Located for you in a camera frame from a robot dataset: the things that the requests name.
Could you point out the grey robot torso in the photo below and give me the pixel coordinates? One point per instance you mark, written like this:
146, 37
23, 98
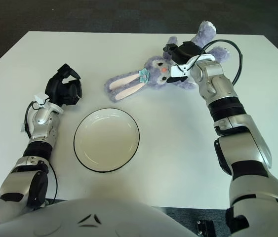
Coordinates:
91, 222

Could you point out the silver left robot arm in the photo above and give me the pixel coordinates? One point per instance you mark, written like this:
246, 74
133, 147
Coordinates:
41, 123

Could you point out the purple plush bunny doll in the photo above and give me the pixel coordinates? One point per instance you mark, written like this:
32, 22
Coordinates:
151, 74

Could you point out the black metal bracket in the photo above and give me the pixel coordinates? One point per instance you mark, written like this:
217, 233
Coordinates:
204, 228

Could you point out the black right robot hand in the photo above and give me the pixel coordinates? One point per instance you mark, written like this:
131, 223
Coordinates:
186, 51

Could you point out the white plate with black rim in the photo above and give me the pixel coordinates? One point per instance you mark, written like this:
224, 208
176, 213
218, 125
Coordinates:
106, 140

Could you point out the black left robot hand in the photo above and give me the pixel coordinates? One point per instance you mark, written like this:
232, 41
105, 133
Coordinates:
57, 90

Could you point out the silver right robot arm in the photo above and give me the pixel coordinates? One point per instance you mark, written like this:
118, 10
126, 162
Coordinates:
240, 148

